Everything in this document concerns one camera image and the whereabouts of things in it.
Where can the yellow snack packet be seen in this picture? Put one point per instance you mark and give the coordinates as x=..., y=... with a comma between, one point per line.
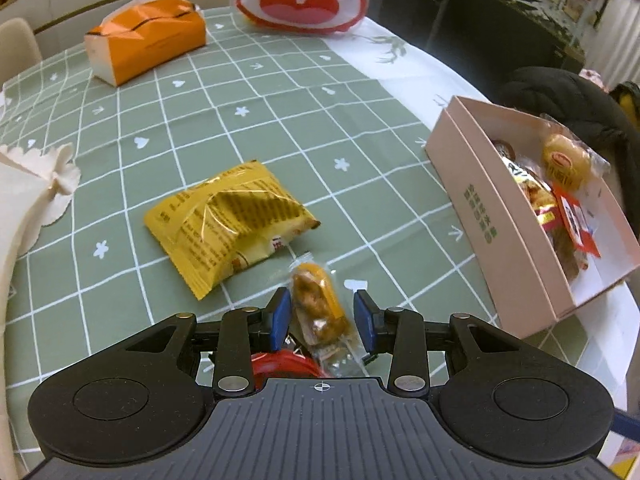
x=210, y=220

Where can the yellow jacket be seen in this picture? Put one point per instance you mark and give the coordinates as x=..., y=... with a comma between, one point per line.
x=630, y=102

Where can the small clear brown snack packet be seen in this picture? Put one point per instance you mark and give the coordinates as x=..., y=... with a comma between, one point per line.
x=320, y=300

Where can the green checked tablecloth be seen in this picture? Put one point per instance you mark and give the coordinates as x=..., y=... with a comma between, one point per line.
x=200, y=125

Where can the red snack wrapper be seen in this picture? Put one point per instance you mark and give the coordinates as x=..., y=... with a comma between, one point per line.
x=285, y=362

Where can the small red packet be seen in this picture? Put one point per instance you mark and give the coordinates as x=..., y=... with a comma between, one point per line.
x=575, y=220

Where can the black-framed glass tank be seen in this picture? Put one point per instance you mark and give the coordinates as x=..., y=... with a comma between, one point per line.
x=525, y=10

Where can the pink cardboard box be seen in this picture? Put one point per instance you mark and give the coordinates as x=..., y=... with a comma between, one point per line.
x=480, y=200

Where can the yellow rice cracker packet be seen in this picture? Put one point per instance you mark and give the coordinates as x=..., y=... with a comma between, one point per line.
x=562, y=160

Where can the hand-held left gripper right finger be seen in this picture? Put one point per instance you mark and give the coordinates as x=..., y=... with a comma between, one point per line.
x=364, y=320

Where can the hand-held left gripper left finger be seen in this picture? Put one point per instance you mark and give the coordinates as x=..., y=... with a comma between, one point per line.
x=280, y=317

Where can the beige chair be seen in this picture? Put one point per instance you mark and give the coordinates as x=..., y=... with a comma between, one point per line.
x=20, y=45

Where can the cartoon print paper bag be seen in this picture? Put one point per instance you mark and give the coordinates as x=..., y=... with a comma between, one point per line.
x=20, y=210

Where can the red snack packet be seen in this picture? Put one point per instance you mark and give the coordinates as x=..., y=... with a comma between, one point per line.
x=530, y=180

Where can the black jacket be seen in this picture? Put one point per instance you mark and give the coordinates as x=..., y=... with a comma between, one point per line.
x=550, y=90

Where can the orange tissue box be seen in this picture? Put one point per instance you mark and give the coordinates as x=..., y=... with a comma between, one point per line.
x=150, y=40

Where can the pink printed cloth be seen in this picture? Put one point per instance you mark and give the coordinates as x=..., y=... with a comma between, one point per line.
x=594, y=79

